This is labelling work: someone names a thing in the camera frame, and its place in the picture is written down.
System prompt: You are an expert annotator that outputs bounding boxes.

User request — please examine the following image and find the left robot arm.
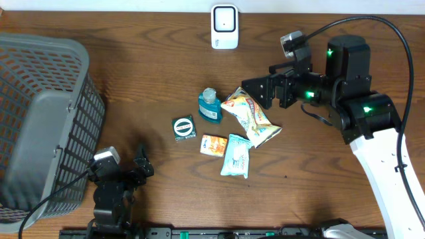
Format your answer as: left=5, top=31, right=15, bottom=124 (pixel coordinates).
left=86, top=144, right=154, bottom=238

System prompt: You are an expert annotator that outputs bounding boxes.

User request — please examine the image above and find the green square box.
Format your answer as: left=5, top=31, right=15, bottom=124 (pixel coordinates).
left=172, top=116, right=197, bottom=141

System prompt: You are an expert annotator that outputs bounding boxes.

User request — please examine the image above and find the grey plastic basket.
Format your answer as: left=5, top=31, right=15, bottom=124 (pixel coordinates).
left=1, top=33, right=105, bottom=234

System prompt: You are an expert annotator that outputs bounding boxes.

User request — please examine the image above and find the teal mouthwash bottle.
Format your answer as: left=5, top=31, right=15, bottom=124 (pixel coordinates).
left=198, top=88, right=222, bottom=123

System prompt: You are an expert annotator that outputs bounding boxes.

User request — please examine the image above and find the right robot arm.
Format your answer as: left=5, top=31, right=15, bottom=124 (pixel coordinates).
left=242, top=32, right=424, bottom=238

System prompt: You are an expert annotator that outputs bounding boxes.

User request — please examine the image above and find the yellow snack bag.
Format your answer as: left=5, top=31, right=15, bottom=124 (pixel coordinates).
left=220, top=87, right=282, bottom=148

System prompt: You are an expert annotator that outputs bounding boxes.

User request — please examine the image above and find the white barcode scanner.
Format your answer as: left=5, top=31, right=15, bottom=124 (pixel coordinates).
left=211, top=4, right=239, bottom=50

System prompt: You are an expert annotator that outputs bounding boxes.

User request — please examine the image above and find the orange tissue packet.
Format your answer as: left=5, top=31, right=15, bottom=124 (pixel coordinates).
left=200, top=135, right=228, bottom=157

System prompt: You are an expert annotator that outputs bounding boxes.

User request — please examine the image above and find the light blue wipes packet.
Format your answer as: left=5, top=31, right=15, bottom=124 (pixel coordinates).
left=220, top=134, right=253, bottom=179

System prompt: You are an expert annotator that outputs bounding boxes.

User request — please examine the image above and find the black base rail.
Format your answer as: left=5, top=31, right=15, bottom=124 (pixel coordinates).
left=59, top=226, right=389, bottom=239

